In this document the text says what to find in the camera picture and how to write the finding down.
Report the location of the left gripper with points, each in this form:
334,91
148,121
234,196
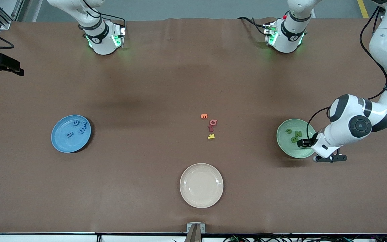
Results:
308,141

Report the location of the green letter N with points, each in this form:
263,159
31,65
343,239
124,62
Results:
298,133

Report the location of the green letter B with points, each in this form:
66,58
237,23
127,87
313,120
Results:
294,139

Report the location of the green letter J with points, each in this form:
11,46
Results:
286,131

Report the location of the blue letter G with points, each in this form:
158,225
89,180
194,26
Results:
74,123

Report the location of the blue number 6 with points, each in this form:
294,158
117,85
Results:
68,135

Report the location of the blue letter X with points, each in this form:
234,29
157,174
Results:
85,125

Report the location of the blue letter E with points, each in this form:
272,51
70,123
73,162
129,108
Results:
82,131

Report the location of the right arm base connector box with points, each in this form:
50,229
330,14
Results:
118,35

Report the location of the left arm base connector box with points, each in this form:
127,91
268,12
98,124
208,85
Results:
270,32

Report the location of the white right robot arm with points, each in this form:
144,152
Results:
101,40

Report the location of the green plate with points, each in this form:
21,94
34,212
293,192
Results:
286,148

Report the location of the blue plate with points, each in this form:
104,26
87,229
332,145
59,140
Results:
62,141

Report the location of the yellow letter K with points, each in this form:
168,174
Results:
210,136

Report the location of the red letter Q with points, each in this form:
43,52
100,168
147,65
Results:
210,123

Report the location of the beige plate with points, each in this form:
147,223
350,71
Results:
201,185

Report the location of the brown table cover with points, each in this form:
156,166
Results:
146,201

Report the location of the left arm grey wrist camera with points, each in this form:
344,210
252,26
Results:
331,158

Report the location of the aluminium frame profile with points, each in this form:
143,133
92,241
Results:
3,23

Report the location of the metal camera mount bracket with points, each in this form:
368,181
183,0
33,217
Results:
202,228

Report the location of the white table edge rail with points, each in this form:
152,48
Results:
45,238

